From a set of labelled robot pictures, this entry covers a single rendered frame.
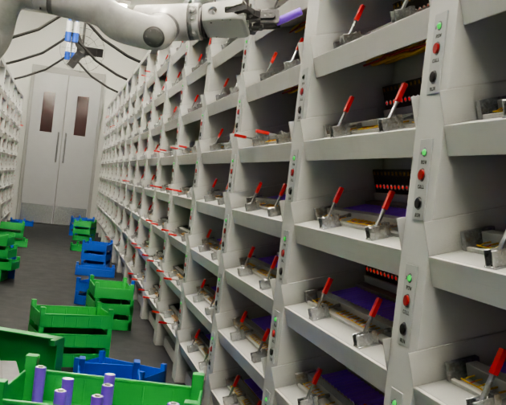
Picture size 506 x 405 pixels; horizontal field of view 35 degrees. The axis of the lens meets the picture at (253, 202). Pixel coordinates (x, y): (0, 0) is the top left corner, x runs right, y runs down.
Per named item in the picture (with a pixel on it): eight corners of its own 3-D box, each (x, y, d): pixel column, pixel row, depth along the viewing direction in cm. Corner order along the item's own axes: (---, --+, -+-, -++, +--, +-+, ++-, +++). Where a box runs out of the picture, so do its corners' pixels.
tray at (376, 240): (406, 278, 126) (393, 190, 125) (296, 243, 185) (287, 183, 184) (520, 254, 131) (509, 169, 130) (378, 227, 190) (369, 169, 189)
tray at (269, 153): (294, 161, 194) (288, 121, 193) (240, 162, 253) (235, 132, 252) (372, 148, 199) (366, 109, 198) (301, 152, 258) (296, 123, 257)
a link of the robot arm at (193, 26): (187, -5, 182) (200, -6, 182) (195, 14, 191) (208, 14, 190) (185, 28, 180) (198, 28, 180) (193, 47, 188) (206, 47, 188)
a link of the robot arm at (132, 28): (37, -13, 174) (173, 22, 174) (62, -30, 188) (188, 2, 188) (34, 27, 179) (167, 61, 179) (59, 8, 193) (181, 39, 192)
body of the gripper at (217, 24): (196, -5, 181) (245, -7, 180) (205, 18, 191) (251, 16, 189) (193, 26, 179) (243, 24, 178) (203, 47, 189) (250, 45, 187)
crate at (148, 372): (71, 378, 310) (74, 357, 310) (99, 369, 329) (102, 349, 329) (140, 393, 300) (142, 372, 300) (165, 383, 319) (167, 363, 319)
